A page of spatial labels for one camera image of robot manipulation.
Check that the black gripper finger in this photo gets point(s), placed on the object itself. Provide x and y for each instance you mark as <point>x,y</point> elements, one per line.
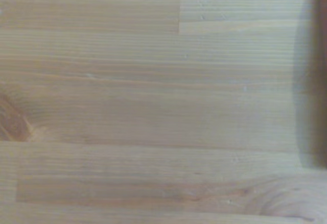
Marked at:
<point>320,71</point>

